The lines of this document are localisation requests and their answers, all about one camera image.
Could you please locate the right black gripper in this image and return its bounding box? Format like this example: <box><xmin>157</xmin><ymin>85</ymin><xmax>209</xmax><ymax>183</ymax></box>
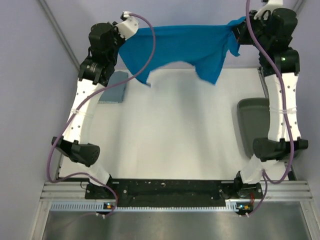
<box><xmin>231</xmin><ymin>10</ymin><xmax>271</xmax><ymax>52</ymax></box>

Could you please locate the bright blue t shirt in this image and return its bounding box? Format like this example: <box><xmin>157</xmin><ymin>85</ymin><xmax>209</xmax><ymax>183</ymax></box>
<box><xmin>119</xmin><ymin>17</ymin><xmax>246</xmax><ymax>85</ymax></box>

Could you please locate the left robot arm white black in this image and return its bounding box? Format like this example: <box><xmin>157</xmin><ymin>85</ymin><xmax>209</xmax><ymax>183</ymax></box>
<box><xmin>52</xmin><ymin>22</ymin><xmax>125</xmax><ymax>199</ymax></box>

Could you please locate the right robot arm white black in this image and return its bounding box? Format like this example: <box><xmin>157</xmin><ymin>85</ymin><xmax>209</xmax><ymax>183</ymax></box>
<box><xmin>232</xmin><ymin>3</ymin><xmax>309</xmax><ymax>198</ymax></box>

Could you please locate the folded grey-blue t shirt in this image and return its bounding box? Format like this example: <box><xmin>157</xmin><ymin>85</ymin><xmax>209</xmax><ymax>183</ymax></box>
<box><xmin>99</xmin><ymin>71</ymin><xmax>129</xmax><ymax>103</ymax></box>

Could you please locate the folded shirt with green print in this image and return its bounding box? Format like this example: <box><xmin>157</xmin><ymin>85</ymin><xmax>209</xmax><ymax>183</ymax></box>
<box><xmin>98</xmin><ymin>101</ymin><xmax>121</xmax><ymax>104</ymax></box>

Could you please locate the dark green plastic bin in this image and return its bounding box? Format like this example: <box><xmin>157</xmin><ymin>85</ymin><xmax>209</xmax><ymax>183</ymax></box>
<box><xmin>236</xmin><ymin>97</ymin><xmax>301</xmax><ymax>163</ymax></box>

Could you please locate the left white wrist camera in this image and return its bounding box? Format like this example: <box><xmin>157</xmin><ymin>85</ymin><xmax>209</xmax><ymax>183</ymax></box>
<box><xmin>116</xmin><ymin>11</ymin><xmax>139</xmax><ymax>41</ymax></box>

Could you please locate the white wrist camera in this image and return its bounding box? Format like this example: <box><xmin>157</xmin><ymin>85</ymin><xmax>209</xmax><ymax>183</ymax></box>
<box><xmin>116</xmin><ymin>11</ymin><xmax>139</xmax><ymax>41</ymax></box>
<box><xmin>254</xmin><ymin>0</ymin><xmax>283</xmax><ymax>20</ymax></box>

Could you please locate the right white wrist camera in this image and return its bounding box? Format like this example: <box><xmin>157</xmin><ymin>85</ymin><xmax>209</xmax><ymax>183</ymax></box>
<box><xmin>254</xmin><ymin>0</ymin><xmax>283</xmax><ymax>20</ymax></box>

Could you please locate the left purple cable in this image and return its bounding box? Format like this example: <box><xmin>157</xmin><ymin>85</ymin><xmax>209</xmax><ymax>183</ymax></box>
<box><xmin>46</xmin><ymin>13</ymin><xmax>157</xmax><ymax>221</ymax></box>

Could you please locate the right aluminium corner post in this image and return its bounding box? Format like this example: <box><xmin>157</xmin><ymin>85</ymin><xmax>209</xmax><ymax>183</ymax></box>
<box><xmin>258</xmin><ymin>0</ymin><xmax>307</xmax><ymax>72</ymax></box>

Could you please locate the aluminium corner post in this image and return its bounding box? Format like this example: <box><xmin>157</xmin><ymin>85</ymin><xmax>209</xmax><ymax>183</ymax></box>
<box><xmin>258</xmin><ymin>0</ymin><xmax>307</xmax><ymax>72</ymax></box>
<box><xmin>36</xmin><ymin>0</ymin><xmax>80</xmax><ymax>71</ymax></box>

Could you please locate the left aluminium corner post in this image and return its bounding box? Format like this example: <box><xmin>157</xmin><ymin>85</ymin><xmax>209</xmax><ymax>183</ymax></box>
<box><xmin>36</xmin><ymin>0</ymin><xmax>80</xmax><ymax>71</ymax></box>

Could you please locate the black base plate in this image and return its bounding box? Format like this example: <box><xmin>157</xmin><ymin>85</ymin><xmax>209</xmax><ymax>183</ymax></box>
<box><xmin>85</xmin><ymin>178</ymin><xmax>263</xmax><ymax>207</ymax></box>

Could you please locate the grey slotted cable duct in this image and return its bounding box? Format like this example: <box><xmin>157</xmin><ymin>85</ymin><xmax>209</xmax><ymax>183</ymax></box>
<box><xmin>49</xmin><ymin>199</ymin><xmax>252</xmax><ymax>213</ymax></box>

